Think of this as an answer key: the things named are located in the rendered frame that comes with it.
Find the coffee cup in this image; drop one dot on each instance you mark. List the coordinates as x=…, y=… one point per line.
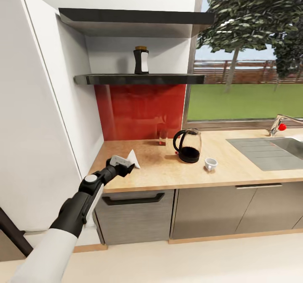
x=211, y=164

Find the electric kettle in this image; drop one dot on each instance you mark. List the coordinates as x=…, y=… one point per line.
x=190, y=144

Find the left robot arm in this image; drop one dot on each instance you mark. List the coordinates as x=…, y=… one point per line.
x=48, y=260

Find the paper coffee filter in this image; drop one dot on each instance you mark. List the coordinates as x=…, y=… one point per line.
x=133, y=159

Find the shelf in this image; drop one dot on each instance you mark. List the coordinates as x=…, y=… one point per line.
x=134, y=79
x=136, y=23

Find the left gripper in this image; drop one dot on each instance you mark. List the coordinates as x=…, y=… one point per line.
x=121, y=170

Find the bottle of coffee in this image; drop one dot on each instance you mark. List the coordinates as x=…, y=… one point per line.
x=141, y=56

